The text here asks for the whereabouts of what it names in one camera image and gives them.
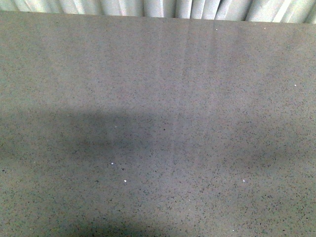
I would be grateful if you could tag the white pleated curtain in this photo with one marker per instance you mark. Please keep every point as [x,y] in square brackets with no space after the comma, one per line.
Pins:
[275,11]

